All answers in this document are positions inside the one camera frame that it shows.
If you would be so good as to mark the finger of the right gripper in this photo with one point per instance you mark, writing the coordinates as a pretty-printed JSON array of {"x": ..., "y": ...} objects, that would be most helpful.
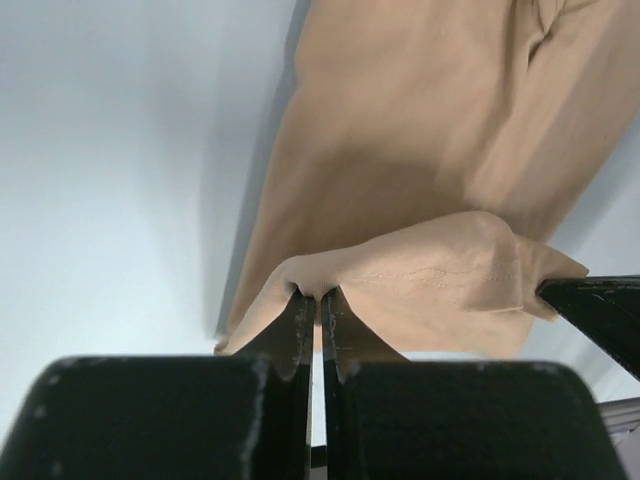
[{"x": 598, "y": 330}]

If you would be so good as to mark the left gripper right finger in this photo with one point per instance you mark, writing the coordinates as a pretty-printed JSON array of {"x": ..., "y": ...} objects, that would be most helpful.
[{"x": 391, "y": 418}]

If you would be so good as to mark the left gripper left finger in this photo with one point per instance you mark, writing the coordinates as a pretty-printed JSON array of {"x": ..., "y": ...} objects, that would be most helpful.
[{"x": 242, "y": 416}]

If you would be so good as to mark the beige t-shirt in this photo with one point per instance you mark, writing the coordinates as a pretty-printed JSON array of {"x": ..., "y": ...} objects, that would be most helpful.
[{"x": 428, "y": 154}]

